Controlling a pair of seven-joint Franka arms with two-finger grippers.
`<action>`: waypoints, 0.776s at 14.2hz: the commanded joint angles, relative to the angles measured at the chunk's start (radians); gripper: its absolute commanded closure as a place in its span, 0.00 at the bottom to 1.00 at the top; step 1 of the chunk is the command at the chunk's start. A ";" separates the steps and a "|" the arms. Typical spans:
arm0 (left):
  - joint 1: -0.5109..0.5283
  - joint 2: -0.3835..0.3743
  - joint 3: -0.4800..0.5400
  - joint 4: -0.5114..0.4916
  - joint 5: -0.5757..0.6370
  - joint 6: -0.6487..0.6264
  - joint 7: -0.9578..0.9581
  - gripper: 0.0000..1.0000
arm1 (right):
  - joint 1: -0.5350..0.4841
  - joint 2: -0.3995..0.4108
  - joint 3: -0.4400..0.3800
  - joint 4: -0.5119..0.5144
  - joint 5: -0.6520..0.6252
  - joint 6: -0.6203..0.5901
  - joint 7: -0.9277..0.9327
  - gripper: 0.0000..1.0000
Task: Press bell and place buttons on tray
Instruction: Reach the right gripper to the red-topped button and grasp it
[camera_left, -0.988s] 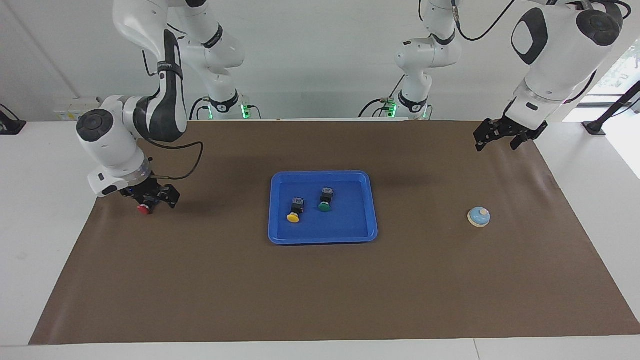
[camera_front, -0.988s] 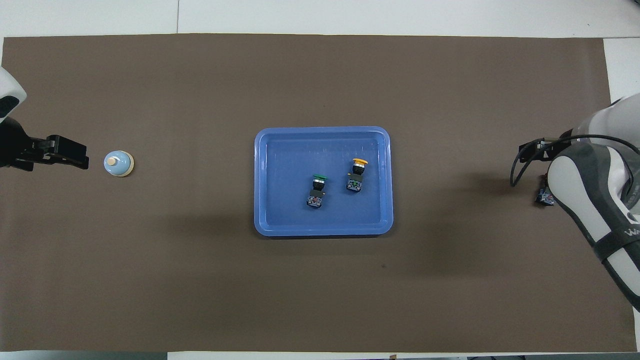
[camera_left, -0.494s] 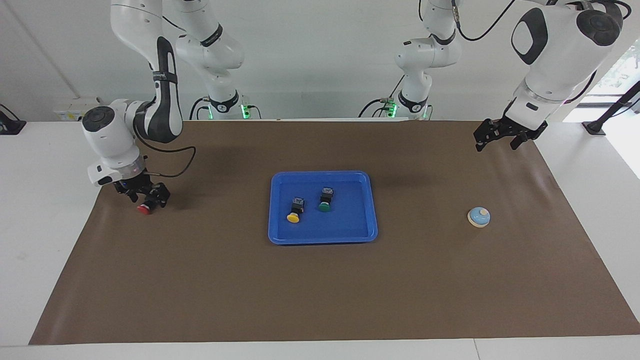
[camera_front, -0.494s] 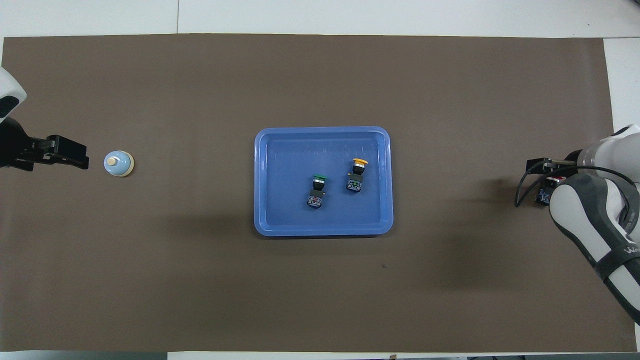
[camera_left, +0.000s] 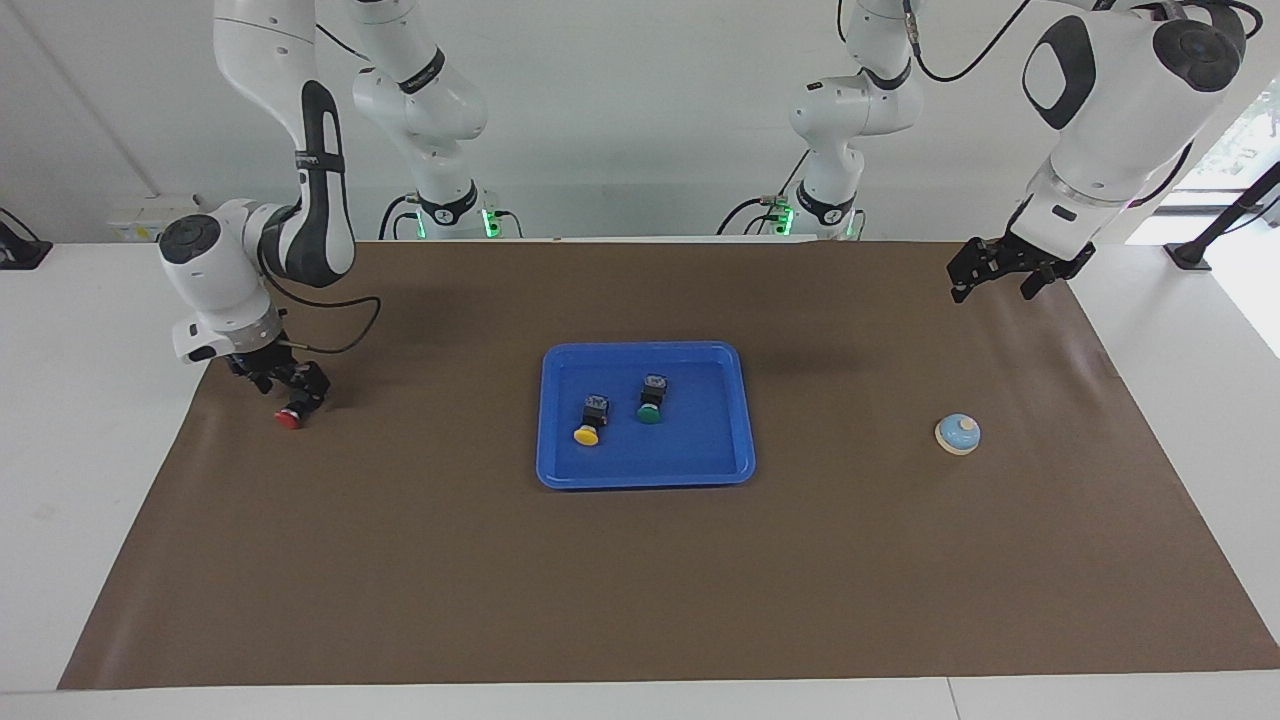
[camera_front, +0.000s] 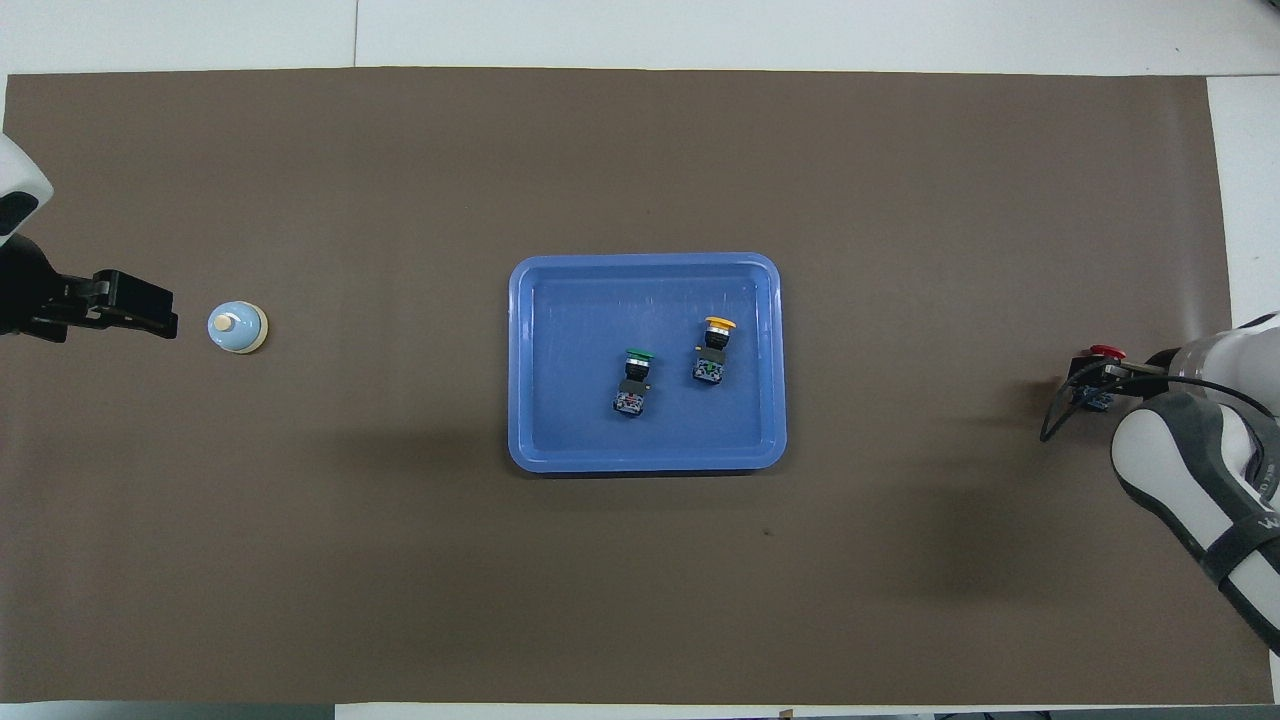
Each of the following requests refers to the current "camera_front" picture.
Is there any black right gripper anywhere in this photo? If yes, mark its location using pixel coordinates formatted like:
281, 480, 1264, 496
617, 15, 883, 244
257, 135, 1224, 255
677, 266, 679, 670
1068, 355, 1151, 393

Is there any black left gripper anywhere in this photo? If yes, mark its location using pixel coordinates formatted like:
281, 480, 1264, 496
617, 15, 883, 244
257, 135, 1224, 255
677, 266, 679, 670
0, 235, 179, 343

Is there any red mushroom push button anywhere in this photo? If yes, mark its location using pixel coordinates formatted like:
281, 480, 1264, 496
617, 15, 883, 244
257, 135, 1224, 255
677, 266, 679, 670
1072, 344, 1128, 414

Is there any light blue call bell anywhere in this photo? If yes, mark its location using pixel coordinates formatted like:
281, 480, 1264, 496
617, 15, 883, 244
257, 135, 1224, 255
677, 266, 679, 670
207, 300, 269, 356

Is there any yellow mushroom push button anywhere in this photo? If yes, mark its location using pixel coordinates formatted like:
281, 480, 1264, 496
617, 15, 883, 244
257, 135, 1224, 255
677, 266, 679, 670
691, 316, 738, 387

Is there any green mushroom push button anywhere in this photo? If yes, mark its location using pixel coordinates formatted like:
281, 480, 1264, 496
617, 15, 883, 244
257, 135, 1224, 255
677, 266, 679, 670
612, 348, 657, 419

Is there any blue plastic tray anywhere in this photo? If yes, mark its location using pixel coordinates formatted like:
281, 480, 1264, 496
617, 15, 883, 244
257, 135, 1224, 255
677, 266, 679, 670
507, 252, 788, 474

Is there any brown table mat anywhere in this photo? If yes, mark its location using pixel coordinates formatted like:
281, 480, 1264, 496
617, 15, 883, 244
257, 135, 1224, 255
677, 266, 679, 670
0, 67, 1259, 706

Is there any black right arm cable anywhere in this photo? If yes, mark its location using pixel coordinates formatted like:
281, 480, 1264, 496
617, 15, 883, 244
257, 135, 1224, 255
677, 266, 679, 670
1040, 362, 1280, 443

